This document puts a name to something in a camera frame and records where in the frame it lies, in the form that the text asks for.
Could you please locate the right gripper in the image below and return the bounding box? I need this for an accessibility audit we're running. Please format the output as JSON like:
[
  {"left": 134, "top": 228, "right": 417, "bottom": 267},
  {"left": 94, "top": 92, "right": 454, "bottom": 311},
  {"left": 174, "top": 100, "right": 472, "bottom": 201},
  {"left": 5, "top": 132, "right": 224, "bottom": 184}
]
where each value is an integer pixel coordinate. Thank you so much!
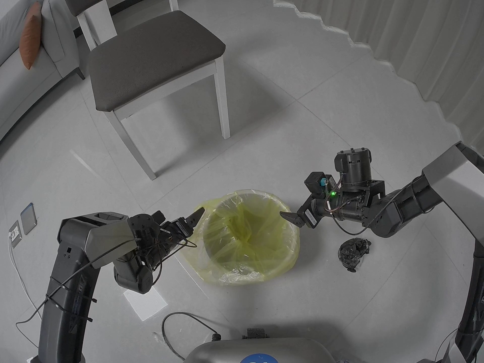
[{"left": 279, "top": 194, "right": 342, "bottom": 230}]

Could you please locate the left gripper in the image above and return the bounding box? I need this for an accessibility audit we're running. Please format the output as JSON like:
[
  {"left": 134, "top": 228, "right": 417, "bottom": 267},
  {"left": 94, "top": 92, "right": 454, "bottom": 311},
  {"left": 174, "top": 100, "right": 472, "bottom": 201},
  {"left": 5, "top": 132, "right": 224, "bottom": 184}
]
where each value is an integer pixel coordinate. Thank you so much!
[{"left": 162, "top": 207, "right": 206, "bottom": 242}]

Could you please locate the yellow plastic bag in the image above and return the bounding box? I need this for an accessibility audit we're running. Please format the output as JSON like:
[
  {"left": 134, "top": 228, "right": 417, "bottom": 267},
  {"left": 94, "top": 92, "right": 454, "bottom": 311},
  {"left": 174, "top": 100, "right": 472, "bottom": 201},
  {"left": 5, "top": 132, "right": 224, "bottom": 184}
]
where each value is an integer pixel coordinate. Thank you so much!
[{"left": 187, "top": 189, "right": 302, "bottom": 286}]

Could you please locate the black plastic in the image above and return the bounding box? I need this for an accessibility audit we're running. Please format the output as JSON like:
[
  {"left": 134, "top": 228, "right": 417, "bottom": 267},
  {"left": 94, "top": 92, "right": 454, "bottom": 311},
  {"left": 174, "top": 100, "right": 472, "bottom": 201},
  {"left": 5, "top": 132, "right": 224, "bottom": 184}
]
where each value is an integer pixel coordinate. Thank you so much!
[{"left": 338, "top": 237, "right": 373, "bottom": 275}]

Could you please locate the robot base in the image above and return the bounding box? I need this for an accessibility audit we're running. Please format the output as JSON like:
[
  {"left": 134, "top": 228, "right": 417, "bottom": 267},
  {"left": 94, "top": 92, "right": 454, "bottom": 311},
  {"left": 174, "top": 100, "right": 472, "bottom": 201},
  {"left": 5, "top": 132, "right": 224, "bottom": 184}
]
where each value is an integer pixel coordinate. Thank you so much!
[{"left": 183, "top": 327, "right": 337, "bottom": 363}]

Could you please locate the white trash bin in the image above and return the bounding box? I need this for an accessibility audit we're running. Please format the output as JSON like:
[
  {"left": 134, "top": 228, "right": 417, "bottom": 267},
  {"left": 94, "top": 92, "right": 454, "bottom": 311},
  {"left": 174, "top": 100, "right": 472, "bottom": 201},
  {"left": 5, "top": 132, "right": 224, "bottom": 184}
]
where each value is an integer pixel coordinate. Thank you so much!
[{"left": 203, "top": 191, "right": 298, "bottom": 276}]

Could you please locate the white chair with grey seat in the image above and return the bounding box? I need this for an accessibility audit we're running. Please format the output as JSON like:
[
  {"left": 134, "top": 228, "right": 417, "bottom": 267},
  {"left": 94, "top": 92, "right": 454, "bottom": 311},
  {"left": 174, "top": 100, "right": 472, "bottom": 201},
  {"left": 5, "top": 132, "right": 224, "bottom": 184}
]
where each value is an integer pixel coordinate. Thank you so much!
[{"left": 61, "top": 0, "right": 231, "bottom": 180}]

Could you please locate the grey sofa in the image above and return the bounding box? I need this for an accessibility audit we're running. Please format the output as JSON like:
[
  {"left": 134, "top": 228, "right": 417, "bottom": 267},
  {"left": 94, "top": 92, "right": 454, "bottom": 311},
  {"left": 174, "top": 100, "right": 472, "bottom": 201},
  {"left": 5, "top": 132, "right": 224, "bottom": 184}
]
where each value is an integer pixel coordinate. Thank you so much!
[{"left": 0, "top": 0, "right": 85, "bottom": 143}]

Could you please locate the white curtain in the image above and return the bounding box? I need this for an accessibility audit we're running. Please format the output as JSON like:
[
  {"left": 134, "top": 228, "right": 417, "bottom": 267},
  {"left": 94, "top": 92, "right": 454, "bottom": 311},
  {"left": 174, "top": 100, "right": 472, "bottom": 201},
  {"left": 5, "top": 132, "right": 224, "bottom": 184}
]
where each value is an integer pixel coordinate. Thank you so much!
[{"left": 223, "top": 0, "right": 484, "bottom": 158}]

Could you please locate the orange cushion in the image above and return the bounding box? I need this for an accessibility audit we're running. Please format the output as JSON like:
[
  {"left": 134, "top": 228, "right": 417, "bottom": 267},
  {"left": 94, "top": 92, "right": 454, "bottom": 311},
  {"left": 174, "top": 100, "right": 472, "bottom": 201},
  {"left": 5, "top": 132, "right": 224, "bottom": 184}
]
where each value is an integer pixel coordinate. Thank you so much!
[{"left": 20, "top": 2, "right": 42, "bottom": 70}]

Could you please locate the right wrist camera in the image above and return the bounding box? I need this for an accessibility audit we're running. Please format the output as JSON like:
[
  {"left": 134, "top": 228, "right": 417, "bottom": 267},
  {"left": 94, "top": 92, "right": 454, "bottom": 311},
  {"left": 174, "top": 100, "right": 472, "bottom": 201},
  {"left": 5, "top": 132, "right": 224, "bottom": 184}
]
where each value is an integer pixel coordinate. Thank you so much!
[{"left": 305, "top": 171, "right": 336, "bottom": 197}]

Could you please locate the black cable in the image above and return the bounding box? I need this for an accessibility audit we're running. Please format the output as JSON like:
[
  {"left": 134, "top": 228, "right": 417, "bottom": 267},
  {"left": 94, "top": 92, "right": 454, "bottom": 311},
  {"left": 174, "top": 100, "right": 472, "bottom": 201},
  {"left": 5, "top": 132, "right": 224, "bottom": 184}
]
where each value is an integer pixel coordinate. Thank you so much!
[{"left": 162, "top": 312, "right": 222, "bottom": 360}]

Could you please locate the white cable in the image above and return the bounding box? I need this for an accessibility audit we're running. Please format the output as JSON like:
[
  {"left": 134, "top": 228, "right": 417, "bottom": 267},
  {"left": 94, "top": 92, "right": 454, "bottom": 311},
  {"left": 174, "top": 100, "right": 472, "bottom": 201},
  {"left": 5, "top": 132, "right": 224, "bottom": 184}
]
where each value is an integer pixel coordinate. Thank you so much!
[{"left": 8, "top": 233, "right": 43, "bottom": 318}]

